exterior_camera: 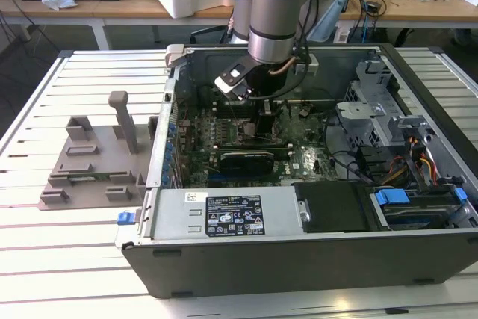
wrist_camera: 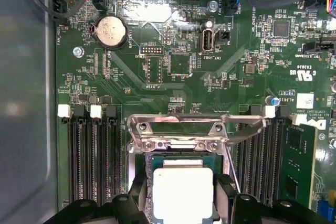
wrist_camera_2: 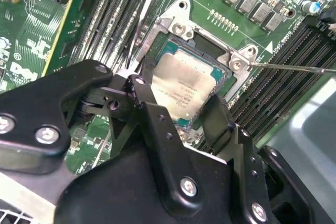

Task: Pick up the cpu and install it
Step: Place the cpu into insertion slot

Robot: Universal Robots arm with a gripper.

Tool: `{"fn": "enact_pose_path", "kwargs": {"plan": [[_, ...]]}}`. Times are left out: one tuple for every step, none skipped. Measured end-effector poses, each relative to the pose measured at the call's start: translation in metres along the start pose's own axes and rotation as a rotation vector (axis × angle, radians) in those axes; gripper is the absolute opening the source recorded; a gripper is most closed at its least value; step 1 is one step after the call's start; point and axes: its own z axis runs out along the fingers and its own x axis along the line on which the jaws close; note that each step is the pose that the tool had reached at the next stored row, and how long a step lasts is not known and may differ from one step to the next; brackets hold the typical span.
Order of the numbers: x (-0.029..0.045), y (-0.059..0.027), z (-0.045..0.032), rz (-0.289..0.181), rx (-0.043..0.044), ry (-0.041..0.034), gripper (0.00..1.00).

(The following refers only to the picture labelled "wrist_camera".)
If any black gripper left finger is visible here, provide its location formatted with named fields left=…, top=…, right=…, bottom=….
left=43, top=172, right=153, bottom=224

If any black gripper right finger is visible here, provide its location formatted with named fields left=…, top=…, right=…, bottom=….
left=215, top=173, right=334, bottom=224

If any metal locking lever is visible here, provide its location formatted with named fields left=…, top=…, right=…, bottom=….
left=225, top=150, right=242, bottom=194

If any CPU with silver top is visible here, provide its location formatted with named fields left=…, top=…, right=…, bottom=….
left=145, top=154, right=221, bottom=224

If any metal socket cover frame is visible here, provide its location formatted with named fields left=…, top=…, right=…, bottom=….
left=127, top=113, right=269, bottom=154

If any CPU socket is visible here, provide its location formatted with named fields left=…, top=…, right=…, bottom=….
left=127, top=142, right=232, bottom=224

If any RAM slot with black clips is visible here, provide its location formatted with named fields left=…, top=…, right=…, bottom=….
left=264, top=104, right=289, bottom=208
left=74, top=104, right=90, bottom=206
left=236, top=104, right=263, bottom=204
left=106, top=105, right=123, bottom=204

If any RAM slot with white clips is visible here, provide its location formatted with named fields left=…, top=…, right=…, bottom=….
left=90, top=105, right=103, bottom=206
left=250, top=105, right=276, bottom=206
left=57, top=104, right=79, bottom=208

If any blue expansion slot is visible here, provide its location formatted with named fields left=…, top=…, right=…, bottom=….
left=318, top=198, right=336, bottom=224

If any white motherboard sticker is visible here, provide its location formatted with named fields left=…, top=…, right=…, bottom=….
left=296, top=92, right=315, bottom=110

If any green motherboard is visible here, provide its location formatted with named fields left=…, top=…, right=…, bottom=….
left=54, top=0, right=336, bottom=224

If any open black PC case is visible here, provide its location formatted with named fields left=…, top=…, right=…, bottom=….
left=0, top=0, right=336, bottom=224

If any silver internal USB port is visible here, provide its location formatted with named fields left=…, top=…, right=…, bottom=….
left=201, top=28, right=215, bottom=52

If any silver coin battery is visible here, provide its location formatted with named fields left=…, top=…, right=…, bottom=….
left=91, top=14, right=129, bottom=50

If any black square chip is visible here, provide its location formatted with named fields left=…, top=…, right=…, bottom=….
left=272, top=20, right=290, bottom=38

